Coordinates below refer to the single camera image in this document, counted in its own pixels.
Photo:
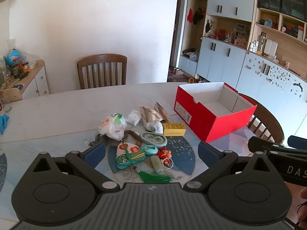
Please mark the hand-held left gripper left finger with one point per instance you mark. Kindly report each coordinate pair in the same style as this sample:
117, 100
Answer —
96, 152

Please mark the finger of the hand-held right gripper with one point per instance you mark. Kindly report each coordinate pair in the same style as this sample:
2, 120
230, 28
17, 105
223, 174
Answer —
261, 145
297, 140

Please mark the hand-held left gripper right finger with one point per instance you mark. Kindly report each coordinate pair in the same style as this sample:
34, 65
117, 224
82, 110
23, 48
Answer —
207, 152

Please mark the dark tea leaf packet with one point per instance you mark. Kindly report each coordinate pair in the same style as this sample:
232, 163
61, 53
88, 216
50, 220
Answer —
98, 139

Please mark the red cardboard shoe box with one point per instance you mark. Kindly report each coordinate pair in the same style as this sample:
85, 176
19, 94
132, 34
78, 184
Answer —
215, 129

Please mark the white printed plastic bag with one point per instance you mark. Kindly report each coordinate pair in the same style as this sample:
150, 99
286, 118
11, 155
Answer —
112, 127

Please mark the yellow small box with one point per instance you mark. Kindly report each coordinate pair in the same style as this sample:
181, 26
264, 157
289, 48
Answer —
174, 129

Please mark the small teal oval box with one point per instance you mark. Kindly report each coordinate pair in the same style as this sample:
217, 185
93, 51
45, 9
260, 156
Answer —
150, 150

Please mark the silver foil packet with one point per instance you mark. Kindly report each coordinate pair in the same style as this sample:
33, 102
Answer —
153, 115

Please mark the person's right hand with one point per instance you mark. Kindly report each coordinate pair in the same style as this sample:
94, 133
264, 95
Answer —
304, 194

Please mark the green embroidered pouch with tassel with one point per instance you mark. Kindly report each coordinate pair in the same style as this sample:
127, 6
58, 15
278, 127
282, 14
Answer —
182, 153

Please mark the brown wooden chair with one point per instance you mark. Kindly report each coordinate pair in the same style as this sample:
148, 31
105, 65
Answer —
268, 115
102, 60

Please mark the crumpled clear plastic bag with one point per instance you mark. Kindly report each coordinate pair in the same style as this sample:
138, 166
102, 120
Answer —
133, 117

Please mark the grey-green small cylinder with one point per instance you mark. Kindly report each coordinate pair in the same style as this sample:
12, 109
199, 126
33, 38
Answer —
157, 164

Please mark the grey-teal oval case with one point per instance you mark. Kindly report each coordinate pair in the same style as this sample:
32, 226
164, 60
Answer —
153, 139

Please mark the orange slipper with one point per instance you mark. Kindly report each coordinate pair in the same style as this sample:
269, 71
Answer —
191, 80

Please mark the beige slipper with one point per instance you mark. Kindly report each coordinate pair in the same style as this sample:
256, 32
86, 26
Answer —
175, 71
180, 72

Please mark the white wooden-top sideboard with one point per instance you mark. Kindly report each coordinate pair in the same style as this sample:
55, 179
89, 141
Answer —
39, 81

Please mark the blue cloth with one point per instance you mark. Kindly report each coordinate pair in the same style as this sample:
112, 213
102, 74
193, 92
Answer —
3, 123

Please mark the white storage canister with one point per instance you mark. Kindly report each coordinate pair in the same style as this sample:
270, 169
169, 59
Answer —
271, 48

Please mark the grey bag in cabinet nook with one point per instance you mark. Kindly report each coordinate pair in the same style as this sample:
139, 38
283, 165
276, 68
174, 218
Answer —
190, 54

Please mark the clear glass bottle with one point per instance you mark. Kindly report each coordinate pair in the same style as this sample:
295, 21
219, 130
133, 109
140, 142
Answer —
6, 104

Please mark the clear glass jar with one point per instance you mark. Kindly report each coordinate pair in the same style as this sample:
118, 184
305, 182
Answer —
262, 43

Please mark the dark jar with orange label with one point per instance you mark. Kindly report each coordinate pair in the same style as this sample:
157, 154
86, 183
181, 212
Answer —
25, 68

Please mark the dark brown door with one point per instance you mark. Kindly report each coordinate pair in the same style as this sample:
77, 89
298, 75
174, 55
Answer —
176, 33

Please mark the black white hanging bag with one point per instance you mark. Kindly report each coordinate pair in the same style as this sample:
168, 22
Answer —
208, 27

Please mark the red hanging cloth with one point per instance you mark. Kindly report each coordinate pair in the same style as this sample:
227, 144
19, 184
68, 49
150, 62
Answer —
190, 16

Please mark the pale blue wall cabinet unit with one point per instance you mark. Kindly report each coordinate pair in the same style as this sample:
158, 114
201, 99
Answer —
223, 60

